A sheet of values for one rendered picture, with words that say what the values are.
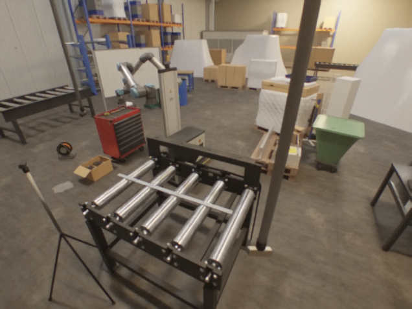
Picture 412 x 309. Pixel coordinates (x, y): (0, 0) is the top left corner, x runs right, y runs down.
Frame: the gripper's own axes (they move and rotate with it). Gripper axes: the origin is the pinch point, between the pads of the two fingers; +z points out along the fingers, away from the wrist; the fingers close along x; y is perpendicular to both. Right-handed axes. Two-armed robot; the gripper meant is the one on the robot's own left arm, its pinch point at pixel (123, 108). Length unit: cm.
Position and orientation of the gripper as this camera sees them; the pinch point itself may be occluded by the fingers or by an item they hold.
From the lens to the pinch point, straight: 403.2
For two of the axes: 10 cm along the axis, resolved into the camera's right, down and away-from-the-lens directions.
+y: -8.5, -0.6, 5.3
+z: 1.8, 9.0, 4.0
